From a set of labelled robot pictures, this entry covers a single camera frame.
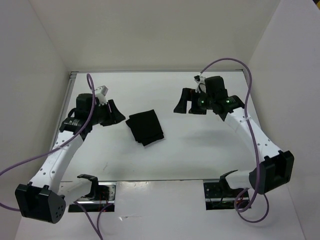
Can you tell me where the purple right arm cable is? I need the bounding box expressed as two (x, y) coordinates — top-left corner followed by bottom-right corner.
(197, 57), (270, 223)

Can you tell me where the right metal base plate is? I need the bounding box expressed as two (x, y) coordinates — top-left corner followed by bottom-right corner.
(203, 181), (242, 211)

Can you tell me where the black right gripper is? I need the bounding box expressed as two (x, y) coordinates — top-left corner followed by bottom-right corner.
(173, 87), (215, 115)

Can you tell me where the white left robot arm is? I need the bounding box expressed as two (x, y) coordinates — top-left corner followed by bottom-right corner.
(14, 93), (126, 224)

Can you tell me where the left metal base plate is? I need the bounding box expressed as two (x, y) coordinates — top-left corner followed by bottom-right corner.
(77, 181), (117, 213)

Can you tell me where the metal base plate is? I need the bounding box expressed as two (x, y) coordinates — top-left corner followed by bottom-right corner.
(203, 181), (242, 211)
(77, 181), (117, 213)

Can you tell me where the black fabric skirt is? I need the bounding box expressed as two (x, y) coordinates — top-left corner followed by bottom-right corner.
(125, 109), (164, 147)

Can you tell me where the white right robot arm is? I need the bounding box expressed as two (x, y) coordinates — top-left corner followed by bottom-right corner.
(173, 75), (294, 197)

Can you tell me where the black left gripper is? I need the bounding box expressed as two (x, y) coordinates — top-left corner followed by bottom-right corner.
(88, 99), (126, 127)

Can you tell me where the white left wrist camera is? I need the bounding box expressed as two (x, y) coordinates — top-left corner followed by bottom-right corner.
(94, 85), (108, 106)

